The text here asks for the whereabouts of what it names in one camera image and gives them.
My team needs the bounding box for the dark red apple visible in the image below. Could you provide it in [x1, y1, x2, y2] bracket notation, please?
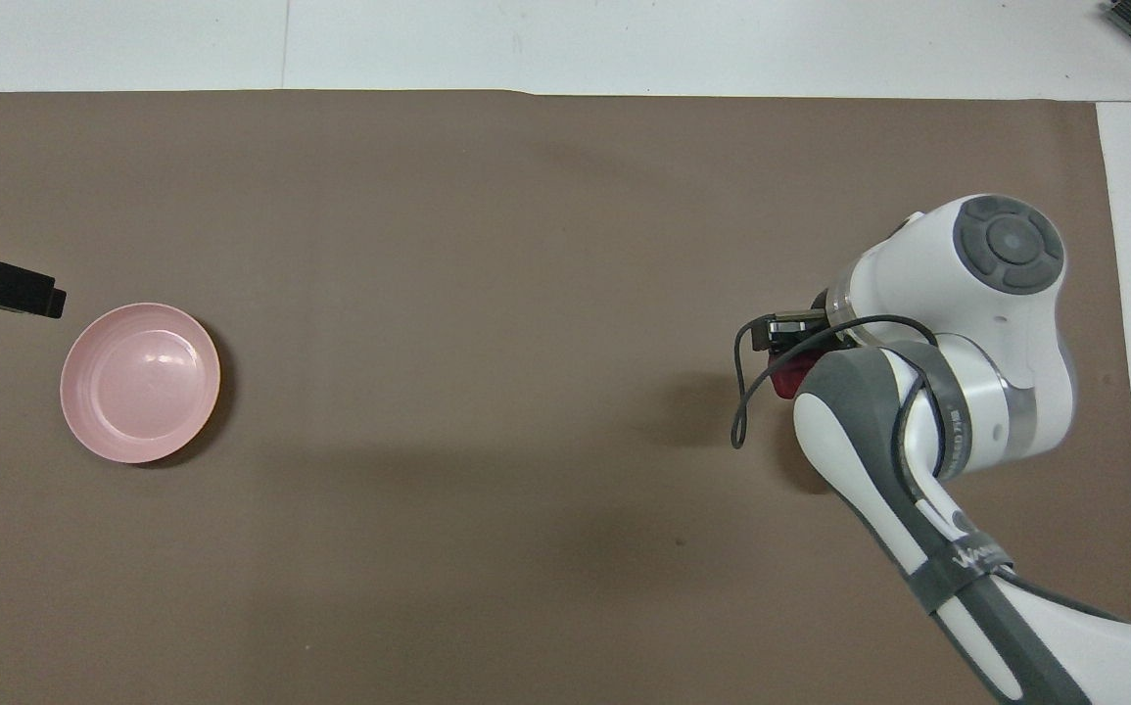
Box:
[771, 353, 824, 400]

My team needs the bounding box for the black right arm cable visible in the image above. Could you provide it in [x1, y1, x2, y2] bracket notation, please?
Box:
[729, 312, 1130, 624]

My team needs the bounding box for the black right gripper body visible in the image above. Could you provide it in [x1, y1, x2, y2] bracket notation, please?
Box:
[768, 308, 833, 353]

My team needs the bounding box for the brown table mat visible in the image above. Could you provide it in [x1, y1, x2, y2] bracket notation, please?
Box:
[0, 90, 1131, 705]

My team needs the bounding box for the pink plate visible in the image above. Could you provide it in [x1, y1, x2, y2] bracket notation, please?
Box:
[60, 302, 222, 465]

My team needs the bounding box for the grey right arm cable strap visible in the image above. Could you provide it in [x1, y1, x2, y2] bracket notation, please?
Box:
[906, 533, 1013, 615]

